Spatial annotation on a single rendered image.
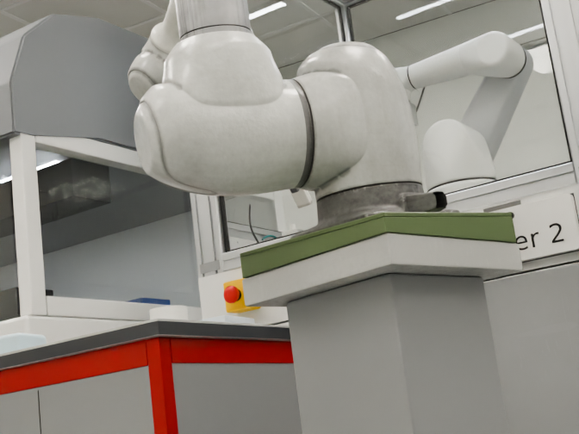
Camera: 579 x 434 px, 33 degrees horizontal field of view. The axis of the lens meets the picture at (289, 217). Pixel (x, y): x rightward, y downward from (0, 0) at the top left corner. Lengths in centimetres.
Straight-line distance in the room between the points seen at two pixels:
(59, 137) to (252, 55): 138
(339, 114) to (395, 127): 8
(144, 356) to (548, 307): 78
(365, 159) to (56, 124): 144
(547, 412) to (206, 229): 93
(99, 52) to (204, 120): 162
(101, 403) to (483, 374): 72
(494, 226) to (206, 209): 115
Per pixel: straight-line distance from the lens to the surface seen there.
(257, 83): 131
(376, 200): 134
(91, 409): 180
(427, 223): 127
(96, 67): 285
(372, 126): 136
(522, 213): 199
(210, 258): 239
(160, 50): 173
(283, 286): 134
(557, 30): 208
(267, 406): 193
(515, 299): 200
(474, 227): 135
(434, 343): 130
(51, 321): 249
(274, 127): 130
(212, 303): 237
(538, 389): 199
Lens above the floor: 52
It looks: 13 degrees up
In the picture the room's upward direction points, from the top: 7 degrees counter-clockwise
